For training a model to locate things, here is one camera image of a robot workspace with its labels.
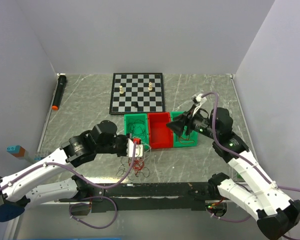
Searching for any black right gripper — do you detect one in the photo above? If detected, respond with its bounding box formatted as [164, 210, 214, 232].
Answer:
[164, 104, 219, 140]

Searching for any black wire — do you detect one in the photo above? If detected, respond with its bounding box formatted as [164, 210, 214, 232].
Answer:
[126, 117, 148, 145]

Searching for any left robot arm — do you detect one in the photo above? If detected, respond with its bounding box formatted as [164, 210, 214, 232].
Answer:
[0, 120, 137, 222]

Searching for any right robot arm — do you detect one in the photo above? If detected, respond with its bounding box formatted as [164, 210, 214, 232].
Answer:
[166, 107, 300, 240]

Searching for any green bin right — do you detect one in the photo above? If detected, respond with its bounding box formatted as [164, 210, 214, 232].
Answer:
[173, 126, 198, 148]

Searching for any green bin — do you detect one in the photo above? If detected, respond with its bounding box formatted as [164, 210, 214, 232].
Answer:
[124, 113, 150, 152]
[173, 126, 198, 148]

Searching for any red plastic bin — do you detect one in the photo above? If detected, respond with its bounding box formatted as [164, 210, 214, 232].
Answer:
[147, 112, 174, 149]

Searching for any green bin left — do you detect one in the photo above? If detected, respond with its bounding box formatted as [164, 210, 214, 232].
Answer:
[124, 113, 150, 152]

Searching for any cream chess piece right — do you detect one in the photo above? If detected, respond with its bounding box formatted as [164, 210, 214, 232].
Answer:
[148, 82, 153, 91]

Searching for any cream chess piece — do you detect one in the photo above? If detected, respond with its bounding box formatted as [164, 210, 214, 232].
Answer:
[119, 85, 124, 94]
[148, 82, 153, 91]

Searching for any cream chess piece left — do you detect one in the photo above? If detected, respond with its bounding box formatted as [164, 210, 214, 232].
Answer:
[119, 85, 124, 94]

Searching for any black and silver chessboard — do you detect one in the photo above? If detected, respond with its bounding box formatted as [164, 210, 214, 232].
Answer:
[109, 72, 166, 115]

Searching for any black marker orange cap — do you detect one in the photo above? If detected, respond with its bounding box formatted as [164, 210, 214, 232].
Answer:
[51, 75, 68, 111]

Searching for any blue orange block tool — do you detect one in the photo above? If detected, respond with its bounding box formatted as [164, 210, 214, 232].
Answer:
[6, 145, 36, 164]

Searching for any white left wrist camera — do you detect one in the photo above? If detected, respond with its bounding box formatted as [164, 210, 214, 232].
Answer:
[126, 138, 145, 158]

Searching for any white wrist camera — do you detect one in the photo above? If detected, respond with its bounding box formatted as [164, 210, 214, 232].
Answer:
[191, 93, 207, 115]
[126, 138, 145, 158]

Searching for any tangled wire bundle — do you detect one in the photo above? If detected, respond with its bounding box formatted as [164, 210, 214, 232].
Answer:
[116, 142, 153, 180]

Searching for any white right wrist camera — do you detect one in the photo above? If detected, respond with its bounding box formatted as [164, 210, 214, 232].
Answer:
[191, 93, 207, 115]

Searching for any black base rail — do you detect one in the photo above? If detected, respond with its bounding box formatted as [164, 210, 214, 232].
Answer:
[59, 182, 222, 211]

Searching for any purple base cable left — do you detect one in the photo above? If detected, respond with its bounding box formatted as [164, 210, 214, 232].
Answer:
[69, 194, 117, 229]

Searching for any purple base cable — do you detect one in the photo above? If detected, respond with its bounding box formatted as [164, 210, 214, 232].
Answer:
[69, 194, 117, 229]
[206, 209, 252, 223]

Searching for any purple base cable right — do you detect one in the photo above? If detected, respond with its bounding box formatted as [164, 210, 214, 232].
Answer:
[206, 209, 252, 223]

